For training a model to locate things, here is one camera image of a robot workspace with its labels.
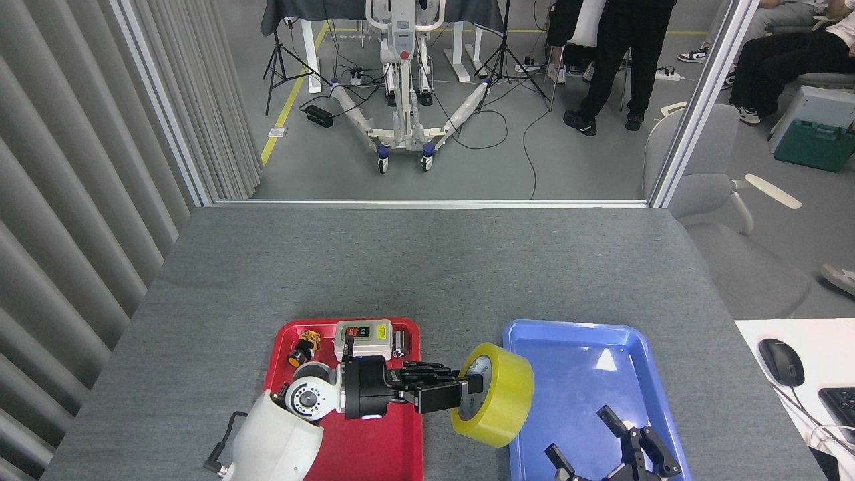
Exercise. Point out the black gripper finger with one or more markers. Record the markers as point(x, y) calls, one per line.
point(561, 462)
point(651, 451)
point(427, 374)
point(437, 399)

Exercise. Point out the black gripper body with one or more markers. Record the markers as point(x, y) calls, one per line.
point(366, 387)
point(628, 474)

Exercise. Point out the yellow tape roll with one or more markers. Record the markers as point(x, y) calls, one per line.
point(507, 401)

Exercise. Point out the small black silver cylinder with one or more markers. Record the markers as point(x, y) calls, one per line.
point(401, 344)

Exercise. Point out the red plastic tray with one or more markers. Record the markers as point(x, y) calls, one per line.
point(394, 447)

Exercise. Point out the orange black push button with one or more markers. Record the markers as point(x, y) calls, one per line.
point(300, 351)

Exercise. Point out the blue plastic tray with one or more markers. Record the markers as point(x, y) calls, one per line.
point(574, 387)

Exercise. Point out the black computer mouse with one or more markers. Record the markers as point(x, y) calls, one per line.
point(780, 361)

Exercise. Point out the black keyboard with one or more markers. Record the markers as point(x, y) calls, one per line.
point(841, 411)

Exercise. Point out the white desk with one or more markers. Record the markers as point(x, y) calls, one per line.
point(828, 354)

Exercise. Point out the grey office chair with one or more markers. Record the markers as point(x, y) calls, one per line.
point(735, 260)

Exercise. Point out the person's grey shoe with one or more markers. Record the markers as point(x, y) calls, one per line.
point(838, 277)

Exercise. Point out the floor socket plate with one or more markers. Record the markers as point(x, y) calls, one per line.
point(277, 131)

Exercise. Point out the white stand on wheels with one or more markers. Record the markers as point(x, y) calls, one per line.
point(403, 100)

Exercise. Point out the black power adapter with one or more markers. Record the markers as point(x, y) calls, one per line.
point(319, 115)

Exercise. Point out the white power strip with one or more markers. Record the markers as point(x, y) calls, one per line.
point(357, 77)
point(668, 75)
point(528, 67)

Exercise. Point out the black tripod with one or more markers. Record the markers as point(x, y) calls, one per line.
point(504, 53)
point(276, 60)

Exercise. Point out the green case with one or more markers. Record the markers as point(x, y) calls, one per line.
point(815, 147)

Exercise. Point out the grey pleated curtain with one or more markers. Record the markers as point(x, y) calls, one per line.
point(67, 200)

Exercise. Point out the table with dark cloth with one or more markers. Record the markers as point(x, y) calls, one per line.
point(307, 13)

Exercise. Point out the person with white shoes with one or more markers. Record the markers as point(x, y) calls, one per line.
point(588, 27)

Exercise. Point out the standing person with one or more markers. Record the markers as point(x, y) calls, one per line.
point(634, 47)

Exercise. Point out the seated person in dark trousers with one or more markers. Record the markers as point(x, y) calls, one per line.
point(781, 63)

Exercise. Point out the seated person in grey trousers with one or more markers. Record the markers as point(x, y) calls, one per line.
point(775, 17)

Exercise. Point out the grey push button switch box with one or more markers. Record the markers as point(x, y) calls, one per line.
point(367, 347)

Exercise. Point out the silver rail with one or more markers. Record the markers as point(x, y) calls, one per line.
point(427, 203)

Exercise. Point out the silver post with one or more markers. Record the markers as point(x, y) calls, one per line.
point(701, 100)
point(163, 100)

